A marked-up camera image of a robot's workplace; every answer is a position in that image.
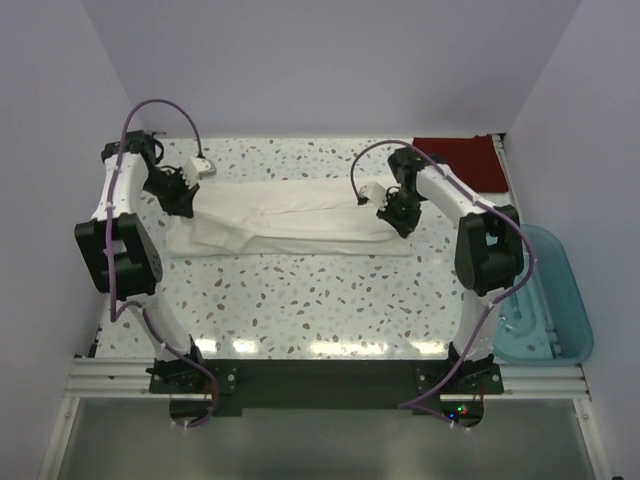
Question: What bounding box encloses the white t shirt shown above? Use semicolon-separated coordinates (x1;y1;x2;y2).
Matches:
166;178;412;257

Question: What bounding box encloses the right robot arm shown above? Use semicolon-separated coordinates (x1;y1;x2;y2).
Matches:
375;147;525;388

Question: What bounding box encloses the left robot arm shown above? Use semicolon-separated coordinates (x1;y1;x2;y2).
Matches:
74;130;205;385

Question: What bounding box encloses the folded dark red shirt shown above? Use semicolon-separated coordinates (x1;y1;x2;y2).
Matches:
413;135;508;194

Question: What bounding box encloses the blue plastic bin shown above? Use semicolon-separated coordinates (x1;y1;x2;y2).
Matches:
494;225;594;367

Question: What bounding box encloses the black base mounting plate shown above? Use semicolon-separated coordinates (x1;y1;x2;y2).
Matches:
147;358;505;427

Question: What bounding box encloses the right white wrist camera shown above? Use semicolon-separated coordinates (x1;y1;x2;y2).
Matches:
358;182;387;209

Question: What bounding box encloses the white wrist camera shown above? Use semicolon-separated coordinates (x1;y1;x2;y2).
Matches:
182;157;217;185
358;182;387;209

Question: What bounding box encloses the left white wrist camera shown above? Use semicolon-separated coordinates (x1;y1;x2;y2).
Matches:
182;157;217;185

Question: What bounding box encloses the aluminium frame rail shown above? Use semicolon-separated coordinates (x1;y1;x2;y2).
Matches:
64;358;591;400

